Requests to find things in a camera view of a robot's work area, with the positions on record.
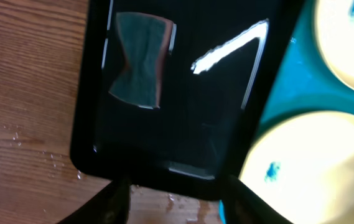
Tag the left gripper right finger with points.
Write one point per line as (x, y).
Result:
(242, 206)

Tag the yellow-rimmed plate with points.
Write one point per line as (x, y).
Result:
(334, 35)
(303, 168)

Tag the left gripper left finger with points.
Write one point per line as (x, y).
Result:
(109, 206)

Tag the teal plastic tray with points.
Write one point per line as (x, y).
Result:
(304, 83)

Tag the black plastic tray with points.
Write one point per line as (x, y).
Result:
(215, 83)

